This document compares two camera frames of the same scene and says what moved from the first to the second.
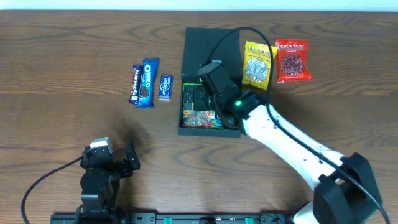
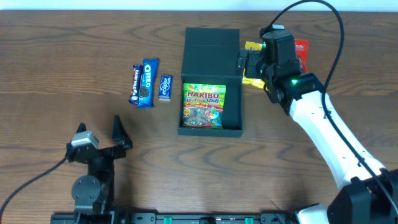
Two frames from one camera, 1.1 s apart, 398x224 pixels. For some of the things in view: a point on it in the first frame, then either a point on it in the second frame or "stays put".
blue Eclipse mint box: x=165 y=88 stays put
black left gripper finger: x=131 y=155 to x=120 y=133
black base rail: x=175 y=218 stays put
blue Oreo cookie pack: x=147 y=84 stays put
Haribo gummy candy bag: x=194 y=118 stays put
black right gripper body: x=195 y=97 to x=243 y=62
